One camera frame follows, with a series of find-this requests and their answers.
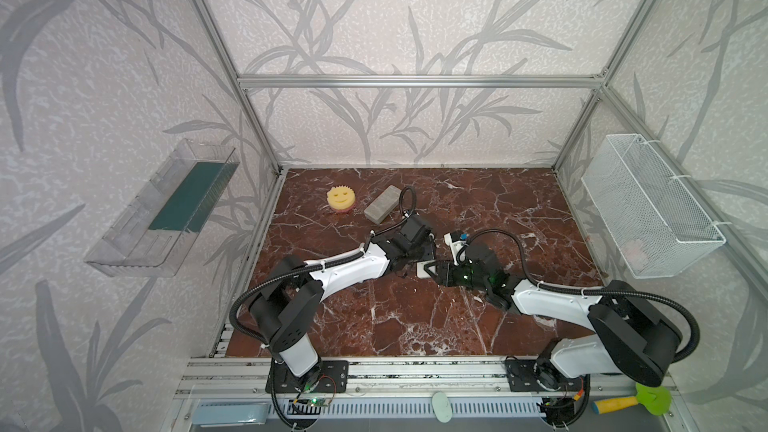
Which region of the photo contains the green yellow toy hammer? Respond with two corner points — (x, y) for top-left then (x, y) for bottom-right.
(592, 383), (672, 416)

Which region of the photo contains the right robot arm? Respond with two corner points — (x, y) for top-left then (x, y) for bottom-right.
(420, 242), (701, 389)

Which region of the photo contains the pale green oval knob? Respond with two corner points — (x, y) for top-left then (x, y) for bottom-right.
(431, 392), (453, 423)

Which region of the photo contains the grey stone block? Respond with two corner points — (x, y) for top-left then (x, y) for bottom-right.
(364, 185), (401, 224)

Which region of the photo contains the clear plastic wall shelf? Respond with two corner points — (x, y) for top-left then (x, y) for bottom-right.
(84, 139), (240, 278)

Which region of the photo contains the yellow smiley sponge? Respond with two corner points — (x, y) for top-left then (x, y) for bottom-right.
(327, 186), (356, 213)

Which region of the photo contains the white remote with batteries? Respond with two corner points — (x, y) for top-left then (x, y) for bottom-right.
(416, 261), (434, 279)

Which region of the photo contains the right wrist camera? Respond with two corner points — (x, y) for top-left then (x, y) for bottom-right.
(444, 231), (469, 264)

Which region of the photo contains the white wire mesh basket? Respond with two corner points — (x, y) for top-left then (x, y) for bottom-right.
(582, 134), (726, 279)

